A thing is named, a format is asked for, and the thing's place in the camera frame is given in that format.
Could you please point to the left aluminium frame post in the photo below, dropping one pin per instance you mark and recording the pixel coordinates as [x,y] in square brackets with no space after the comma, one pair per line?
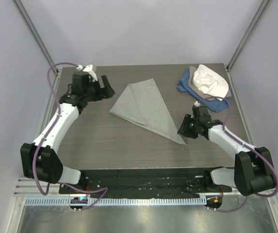
[33,31]

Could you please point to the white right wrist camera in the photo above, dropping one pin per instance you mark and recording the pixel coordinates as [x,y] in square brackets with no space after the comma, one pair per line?
[196,104]

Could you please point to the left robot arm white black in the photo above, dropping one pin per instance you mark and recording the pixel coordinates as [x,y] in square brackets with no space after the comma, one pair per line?
[39,158]

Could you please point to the right aluminium frame post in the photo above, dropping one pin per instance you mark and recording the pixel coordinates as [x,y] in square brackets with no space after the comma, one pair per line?
[262,8]

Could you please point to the aluminium frame post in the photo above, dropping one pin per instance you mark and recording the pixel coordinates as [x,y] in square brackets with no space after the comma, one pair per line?
[262,8]
[33,31]

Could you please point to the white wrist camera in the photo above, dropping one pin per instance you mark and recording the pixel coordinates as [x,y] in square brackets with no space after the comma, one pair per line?
[89,69]
[196,104]

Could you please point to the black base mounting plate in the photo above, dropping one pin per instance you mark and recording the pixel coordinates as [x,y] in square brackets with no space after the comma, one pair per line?
[149,183]

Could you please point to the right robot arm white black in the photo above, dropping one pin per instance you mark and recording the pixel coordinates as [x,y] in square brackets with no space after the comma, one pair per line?
[253,168]

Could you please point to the blue checked cloth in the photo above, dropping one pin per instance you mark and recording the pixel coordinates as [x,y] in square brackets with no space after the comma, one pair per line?
[214,105]

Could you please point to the white cloth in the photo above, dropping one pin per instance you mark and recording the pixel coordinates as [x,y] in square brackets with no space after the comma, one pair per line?
[210,82]

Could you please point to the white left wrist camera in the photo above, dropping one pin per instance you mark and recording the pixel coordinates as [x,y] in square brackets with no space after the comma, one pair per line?
[89,69]

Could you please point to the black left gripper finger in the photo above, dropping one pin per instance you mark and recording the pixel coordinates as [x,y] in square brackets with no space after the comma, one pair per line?
[105,81]
[108,92]

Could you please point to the grey cloth napkin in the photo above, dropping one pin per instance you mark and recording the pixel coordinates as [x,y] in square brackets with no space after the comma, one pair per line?
[142,104]

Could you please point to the beige grey cloth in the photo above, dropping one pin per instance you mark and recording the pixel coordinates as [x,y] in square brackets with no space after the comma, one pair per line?
[192,88]

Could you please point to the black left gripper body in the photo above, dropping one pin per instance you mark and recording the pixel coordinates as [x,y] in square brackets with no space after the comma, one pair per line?
[94,92]

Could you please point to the front aluminium frame rail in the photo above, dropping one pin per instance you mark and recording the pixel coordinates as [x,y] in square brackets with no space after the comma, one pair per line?
[28,187]

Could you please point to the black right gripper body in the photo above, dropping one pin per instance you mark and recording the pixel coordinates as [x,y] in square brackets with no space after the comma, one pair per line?
[194,124]

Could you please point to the white slotted cable duct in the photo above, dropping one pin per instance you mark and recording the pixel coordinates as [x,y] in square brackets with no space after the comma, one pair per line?
[77,201]

